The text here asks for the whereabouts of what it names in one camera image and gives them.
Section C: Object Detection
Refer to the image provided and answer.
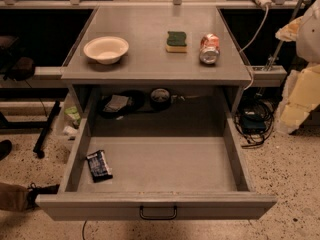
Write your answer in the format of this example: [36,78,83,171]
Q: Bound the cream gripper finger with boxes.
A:
[276,64,320,134]
[275,16,302,42]

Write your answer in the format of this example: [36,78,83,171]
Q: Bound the dark blue rxbar wrapper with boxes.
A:
[86,150,113,183]

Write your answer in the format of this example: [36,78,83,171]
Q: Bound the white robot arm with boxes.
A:
[276,0,320,134]

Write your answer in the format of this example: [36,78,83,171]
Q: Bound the grey counter cabinet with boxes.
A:
[62,3,250,112]

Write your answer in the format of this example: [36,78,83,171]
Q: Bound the open grey drawer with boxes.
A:
[37,90,276,220]

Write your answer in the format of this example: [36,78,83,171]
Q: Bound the metal stand pole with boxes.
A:
[263,0,310,71]

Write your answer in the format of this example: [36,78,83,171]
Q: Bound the crushed orange soda can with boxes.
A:
[199,33,220,65]

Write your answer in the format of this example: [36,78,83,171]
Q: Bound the green yellow sponge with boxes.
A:
[166,31,187,53]

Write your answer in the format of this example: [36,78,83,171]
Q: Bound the black roll of tape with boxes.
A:
[150,88,171,111]

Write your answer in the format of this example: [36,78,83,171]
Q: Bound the white paper bowl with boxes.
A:
[83,36,129,65]

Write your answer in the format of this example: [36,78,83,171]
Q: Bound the black tray with papers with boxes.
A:
[97,90,145,119]

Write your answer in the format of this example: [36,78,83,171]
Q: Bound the green white packet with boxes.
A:
[64,106,81,127]

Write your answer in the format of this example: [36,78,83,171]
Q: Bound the dark bag on shelf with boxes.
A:
[3,57,35,81]

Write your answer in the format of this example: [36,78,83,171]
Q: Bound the black tripod leg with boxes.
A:
[33,101,60,159]

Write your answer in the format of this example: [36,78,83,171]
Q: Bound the black shoe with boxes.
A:
[27,183,60,209]

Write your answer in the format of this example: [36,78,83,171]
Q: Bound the brown trouser leg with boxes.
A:
[0,183,29,212]

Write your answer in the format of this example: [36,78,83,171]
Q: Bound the white power cable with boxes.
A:
[238,4,270,92]

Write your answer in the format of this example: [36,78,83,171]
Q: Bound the black drawer handle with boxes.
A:
[139,206,178,221]

